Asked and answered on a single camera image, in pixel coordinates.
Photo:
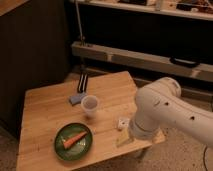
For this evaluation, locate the white upper shelf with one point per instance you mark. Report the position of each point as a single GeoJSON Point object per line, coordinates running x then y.
{"type": "Point", "coordinates": [157, 8]}

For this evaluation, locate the wooden table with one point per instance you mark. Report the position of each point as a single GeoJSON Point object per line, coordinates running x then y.
{"type": "Point", "coordinates": [47, 109]}

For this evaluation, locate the orange toy carrot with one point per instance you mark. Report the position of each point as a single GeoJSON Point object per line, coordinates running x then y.
{"type": "Point", "coordinates": [68, 143]}

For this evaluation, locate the clear plastic cup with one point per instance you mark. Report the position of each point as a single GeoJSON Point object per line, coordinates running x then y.
{"type": "Point", "coordinates": [90, 104]}

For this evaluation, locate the long grey case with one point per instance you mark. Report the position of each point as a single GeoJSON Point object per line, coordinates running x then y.
{"type": "Point", "coordinates": [157, 63]}

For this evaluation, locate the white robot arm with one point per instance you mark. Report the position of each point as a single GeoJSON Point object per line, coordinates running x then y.
{"type": "Point", "coordinates": [160, 102]}

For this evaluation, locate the green round plate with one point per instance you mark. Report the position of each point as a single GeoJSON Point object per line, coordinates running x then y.
{"type": "Point", "coordinates": [79, 148]}

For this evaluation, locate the metal vertical pole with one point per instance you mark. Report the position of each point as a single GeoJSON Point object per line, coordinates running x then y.
{"type": "Point", "coordinates": [81, 37]}

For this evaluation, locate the white dice cube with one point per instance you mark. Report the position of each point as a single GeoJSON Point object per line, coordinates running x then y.
{"type": "Point", "coordinates": [123, 122]}

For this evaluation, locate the yellow cheese wedge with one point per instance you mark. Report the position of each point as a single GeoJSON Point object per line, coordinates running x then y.
{"type": "Point", "coordinates": [124, 138]}

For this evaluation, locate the black case handle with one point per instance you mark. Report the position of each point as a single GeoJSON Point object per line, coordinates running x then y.
{"type": "Point", "coordinates": [184, 63]}

